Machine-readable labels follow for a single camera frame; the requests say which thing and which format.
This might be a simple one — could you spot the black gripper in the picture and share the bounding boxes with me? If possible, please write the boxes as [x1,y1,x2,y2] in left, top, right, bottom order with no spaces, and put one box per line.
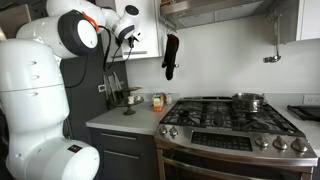
[127,34,138,48]

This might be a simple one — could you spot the silver cabinet door handle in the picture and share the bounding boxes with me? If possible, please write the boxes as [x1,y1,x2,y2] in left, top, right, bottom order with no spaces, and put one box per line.
[122,50,149,56]

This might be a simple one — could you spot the dark grey base cabinet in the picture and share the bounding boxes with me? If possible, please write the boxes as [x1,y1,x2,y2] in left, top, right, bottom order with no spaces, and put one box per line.
[88,127,160,180]

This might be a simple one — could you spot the white cabinet with grey side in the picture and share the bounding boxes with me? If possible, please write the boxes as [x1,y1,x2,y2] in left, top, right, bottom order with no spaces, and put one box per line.
[277,0,320,45]

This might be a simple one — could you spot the black oven mitt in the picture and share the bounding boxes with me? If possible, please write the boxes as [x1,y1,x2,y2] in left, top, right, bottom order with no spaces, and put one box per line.
[161,33,181,81]

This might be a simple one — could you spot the small spice jar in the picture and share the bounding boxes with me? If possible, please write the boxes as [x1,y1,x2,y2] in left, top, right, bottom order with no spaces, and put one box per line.
[152,93,166,113]

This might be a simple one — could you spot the small glass jar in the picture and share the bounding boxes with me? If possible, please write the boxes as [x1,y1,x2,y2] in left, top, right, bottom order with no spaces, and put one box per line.
[164,93,174,106]

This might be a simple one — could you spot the dark green tiered stand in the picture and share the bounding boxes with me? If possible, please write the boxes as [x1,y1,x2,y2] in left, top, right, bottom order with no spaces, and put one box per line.
[114,85,146,116]

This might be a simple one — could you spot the stainless steel range hood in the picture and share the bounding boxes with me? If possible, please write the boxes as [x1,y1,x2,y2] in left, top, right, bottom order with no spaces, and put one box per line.
[158,0,268,31]

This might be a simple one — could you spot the dark grey tall panel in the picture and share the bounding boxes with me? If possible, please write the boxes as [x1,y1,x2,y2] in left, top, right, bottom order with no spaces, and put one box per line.
[59,33,129,158]

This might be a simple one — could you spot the stainless steel pot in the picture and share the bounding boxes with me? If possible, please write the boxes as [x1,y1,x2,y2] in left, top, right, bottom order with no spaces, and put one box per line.
[230,92,268,113]

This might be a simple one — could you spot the stainless steel gas stove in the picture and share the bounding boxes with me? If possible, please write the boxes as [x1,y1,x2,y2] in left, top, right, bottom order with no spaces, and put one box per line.
[153,95,319,180]

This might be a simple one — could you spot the large silver stove knob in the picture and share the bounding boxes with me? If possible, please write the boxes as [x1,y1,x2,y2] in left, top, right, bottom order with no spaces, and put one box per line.
[254,134,270,149]
[272,136,289,151]
[291,137,309,154]

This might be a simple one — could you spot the black tray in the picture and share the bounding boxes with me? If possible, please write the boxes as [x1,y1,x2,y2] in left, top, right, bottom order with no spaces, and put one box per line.
[286,104,320,122]

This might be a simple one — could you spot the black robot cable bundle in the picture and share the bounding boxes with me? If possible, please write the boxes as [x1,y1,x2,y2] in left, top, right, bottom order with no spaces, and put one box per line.
[64,24,135,90]

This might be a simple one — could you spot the orange strap on arm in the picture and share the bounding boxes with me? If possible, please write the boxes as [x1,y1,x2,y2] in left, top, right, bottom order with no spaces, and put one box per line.
[81,11,101,33]

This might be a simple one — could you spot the wall mounted knife set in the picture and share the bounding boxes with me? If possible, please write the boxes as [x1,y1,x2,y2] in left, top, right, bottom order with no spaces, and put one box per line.
[102,70,124,102]

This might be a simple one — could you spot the silver drawer handle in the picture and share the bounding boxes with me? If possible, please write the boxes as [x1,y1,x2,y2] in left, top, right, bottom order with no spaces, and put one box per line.
[100,132,138,141]
[103,149,141,160]

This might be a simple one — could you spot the silver oven door handle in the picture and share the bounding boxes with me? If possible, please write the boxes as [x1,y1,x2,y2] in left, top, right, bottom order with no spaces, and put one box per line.
[161,156,314,180]

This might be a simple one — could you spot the white wall outlet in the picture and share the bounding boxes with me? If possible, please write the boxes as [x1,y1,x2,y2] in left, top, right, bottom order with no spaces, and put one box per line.
[302,94,320,106]

